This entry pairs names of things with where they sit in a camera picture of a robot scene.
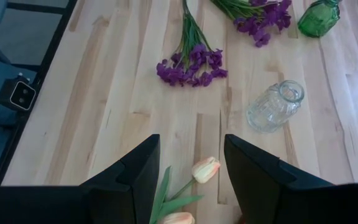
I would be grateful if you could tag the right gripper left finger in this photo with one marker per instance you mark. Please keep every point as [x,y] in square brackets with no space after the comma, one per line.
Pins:
[135,186]

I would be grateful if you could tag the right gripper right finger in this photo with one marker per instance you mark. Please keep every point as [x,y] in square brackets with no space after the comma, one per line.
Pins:
[259,186]

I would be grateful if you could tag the cream tulip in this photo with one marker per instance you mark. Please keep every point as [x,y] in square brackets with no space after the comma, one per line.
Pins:
[177,218]
[205,169]

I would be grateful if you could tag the purple flower bunch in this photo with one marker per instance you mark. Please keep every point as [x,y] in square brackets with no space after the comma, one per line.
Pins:
[259,21]
[194,59]

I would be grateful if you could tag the clear ribbed glass vase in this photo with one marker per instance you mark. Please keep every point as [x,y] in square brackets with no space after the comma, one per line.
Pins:
[272,109]

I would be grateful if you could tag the green glass vase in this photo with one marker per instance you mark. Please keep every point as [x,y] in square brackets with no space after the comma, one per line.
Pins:
[319,18]

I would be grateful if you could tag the black table-level camera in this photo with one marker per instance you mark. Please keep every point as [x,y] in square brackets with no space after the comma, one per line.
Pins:
[19,95]

